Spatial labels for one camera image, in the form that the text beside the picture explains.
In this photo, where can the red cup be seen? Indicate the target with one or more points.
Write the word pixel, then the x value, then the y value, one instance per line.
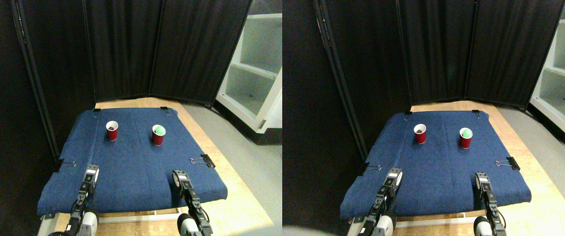
pixel 465 141
pixel 112 133
pixel 158 138
pixel 420 137

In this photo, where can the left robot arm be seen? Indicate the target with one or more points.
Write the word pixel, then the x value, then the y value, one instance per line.
pixel 85 189
pixel 389 187

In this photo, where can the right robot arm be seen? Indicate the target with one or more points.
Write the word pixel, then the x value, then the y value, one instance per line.
pixel 191 196
pixel 489 196

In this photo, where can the black curtain stand pole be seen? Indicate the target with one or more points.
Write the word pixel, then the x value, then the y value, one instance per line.
pixel 36 73
pixel 339 73

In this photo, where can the dark blue cloth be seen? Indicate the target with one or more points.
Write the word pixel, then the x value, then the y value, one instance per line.
pixel 134 167
pixel 439 169

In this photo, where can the white table frame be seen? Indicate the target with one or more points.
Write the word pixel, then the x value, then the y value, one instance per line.
pixel 355 228
pixel 45 227

